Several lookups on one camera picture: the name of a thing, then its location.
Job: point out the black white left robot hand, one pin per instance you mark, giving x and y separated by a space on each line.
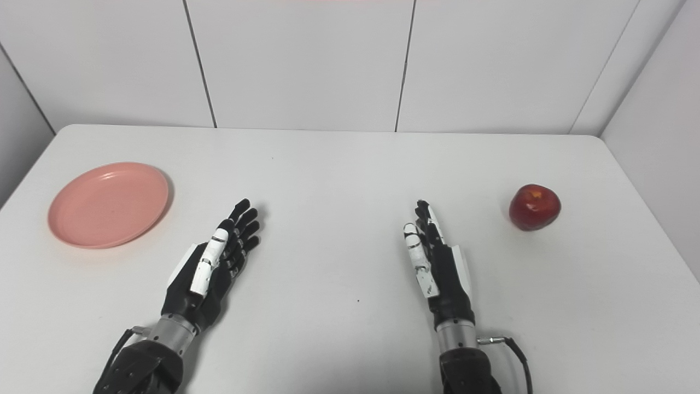
186 295

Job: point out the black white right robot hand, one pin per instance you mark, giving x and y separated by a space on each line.
451 284

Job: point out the red apple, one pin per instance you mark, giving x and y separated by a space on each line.
533 210

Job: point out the pink round plate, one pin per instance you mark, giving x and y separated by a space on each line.
109 205

